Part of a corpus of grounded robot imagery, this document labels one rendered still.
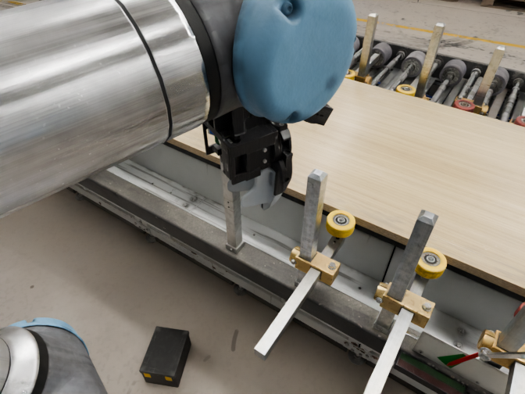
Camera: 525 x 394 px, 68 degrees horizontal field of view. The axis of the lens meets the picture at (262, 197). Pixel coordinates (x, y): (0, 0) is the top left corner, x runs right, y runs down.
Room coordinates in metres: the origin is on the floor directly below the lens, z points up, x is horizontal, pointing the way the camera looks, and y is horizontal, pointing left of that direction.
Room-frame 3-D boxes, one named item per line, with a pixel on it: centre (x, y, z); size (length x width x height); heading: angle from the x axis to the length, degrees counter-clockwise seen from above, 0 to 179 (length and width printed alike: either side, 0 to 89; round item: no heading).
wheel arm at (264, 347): (0.59, -0.11, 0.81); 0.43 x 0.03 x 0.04; 146
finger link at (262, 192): (0.37, 0.00, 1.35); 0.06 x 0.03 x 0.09; 122
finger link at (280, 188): (0.38, -0.02, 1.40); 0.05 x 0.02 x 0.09; 32
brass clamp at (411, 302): (0.53, -0.35, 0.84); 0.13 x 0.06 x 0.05; 56
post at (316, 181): (0.69, -0.13, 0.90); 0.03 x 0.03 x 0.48; 56
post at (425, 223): (0.55, -0.34, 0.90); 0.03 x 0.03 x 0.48; 56
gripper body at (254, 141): (0.39, 0.02, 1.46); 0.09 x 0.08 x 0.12; 122
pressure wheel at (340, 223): (0.76, -0.22, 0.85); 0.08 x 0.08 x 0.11
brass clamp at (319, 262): (0.67, -0.15, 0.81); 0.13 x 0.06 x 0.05; 56
